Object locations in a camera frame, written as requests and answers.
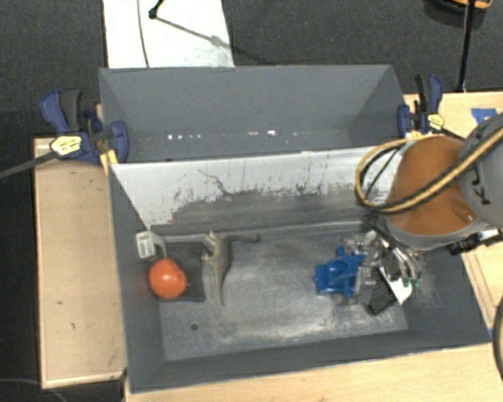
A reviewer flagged blue plastic toy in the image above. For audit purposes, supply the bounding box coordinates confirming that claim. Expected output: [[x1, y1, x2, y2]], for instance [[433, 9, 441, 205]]
[[310, 243, 369, 302]]

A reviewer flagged orange ball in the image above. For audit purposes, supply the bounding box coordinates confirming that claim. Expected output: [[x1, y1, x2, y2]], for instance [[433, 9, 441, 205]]
[[147, 256, 190, 302]]

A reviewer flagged grey metal bin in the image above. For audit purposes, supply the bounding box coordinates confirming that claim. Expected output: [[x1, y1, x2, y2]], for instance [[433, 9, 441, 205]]
[[96, 42, 494, 396]]

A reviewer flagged white plastic clip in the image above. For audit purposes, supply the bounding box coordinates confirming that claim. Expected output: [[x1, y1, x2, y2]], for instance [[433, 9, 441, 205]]
[[135, 229, 169, 262]]

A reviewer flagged pale wood board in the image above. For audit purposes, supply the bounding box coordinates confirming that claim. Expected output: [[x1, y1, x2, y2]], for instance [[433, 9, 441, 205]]
[[23, 132, 130, 390]]

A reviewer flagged black cylinder on white bracket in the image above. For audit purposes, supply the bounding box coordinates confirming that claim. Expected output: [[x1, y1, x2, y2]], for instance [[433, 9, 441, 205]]
[[446, 228, 503, 257]]

